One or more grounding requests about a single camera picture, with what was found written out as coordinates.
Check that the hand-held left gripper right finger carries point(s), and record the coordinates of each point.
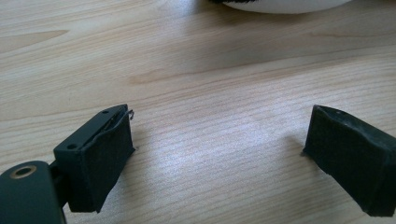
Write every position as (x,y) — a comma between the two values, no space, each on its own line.
(351,155)

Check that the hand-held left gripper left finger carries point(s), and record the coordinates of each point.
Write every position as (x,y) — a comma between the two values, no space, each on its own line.
(99,161)

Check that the black and white panda plush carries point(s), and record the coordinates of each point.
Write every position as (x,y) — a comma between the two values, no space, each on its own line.
(286,5)

